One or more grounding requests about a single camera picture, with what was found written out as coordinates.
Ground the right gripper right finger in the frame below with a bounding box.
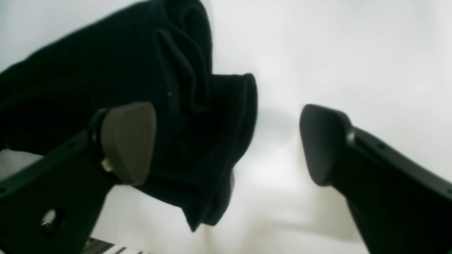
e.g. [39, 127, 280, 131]
[299, 104, 452, 254]

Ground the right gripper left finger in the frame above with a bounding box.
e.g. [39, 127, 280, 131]
[0, 102, 157, 254]

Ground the black graphic T-shirt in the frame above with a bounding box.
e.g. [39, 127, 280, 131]
[1, 0, 258, 231]

